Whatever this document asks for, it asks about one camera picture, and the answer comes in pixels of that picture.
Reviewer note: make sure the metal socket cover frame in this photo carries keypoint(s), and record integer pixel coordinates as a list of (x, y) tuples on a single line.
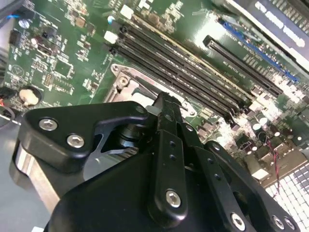
[(138, 85)]

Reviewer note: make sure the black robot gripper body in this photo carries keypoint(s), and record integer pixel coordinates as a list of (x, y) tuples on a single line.
[(108, 205)]

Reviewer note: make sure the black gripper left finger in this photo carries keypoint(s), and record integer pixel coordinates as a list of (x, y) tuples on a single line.
[(169, 169)]

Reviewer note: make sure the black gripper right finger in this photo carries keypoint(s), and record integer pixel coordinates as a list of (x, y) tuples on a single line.
[(217, 169)]

